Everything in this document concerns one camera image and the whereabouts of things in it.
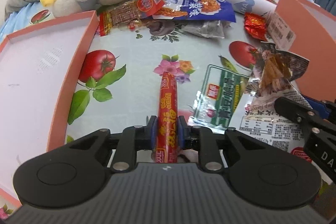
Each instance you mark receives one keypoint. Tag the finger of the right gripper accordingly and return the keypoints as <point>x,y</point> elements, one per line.
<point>318,106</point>

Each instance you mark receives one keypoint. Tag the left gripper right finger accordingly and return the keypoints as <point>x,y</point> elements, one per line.
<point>257,172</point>

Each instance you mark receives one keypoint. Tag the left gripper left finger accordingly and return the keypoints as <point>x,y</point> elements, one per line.
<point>74,173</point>

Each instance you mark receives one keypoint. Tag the white red jerky bag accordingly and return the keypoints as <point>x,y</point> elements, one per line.
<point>270,99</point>

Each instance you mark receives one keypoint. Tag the green clear snack bag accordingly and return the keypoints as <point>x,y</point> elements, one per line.
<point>218,98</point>

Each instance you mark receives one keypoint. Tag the long red sausage stick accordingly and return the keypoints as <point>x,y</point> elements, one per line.
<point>167,136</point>

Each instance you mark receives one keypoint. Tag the brown spicy strip packet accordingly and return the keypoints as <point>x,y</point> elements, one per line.
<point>114,15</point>

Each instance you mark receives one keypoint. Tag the blue white noodle snack bag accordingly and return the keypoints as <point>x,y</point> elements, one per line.
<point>196,10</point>

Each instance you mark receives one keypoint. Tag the red round-logo snack packet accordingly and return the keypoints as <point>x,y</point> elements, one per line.
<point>148,8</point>

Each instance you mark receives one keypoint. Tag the orange storage box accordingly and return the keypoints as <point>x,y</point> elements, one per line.
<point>308,30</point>

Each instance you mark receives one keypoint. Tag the floral bed sheet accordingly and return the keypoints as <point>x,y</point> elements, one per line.
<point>118,86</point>

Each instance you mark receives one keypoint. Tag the shiny red foil packet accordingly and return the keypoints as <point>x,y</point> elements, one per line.
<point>255,25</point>

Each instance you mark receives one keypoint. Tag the orange box lid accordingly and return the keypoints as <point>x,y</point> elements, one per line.
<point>40,65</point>

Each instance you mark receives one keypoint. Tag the dark clear snack packet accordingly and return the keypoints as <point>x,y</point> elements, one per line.
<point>206,28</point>

